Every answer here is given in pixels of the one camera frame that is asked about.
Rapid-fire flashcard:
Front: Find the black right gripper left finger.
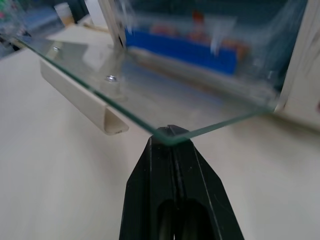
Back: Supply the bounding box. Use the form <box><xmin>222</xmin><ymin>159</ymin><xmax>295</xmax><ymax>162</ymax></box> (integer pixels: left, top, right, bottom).
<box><xmin>119</xmin><ymin>124</ymin><xmax>179</xmax><ymax>240</ymax></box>

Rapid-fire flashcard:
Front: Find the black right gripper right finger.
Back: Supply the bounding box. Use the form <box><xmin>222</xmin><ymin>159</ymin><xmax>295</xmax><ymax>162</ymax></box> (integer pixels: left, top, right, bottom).
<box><xmin>167</xmin><ymin>124</ymin><xmax>246</xmax><ymax>240</ymax></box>

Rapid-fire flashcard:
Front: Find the glass toaster oven door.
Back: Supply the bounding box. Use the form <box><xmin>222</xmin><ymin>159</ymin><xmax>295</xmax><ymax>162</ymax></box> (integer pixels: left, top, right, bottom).
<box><xmin>9</xmin><ymin>0</ymin><xmax>285</xmax><ymax>147</ymax></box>

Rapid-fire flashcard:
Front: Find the blue food container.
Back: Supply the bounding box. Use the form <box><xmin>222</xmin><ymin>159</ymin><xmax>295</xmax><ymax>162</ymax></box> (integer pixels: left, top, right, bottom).
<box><xmin>124</xmin><ymin>9</ymin><xmax>251</xmax><ymax>76</ymax></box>

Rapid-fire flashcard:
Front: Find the white paper cup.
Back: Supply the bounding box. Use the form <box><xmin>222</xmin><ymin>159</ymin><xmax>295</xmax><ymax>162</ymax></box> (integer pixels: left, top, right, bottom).
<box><xmin>53</xmin><ymin>2</ymin><xmax>74</xmax><ymax>26</ymax></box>

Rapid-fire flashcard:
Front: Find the cream oven door handle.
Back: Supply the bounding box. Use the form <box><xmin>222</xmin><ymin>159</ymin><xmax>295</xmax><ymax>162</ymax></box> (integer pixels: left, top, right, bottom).
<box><xmin>39</xmin><ymin>37</ymin><xmax>130</xmax><ymax>136</ymax></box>

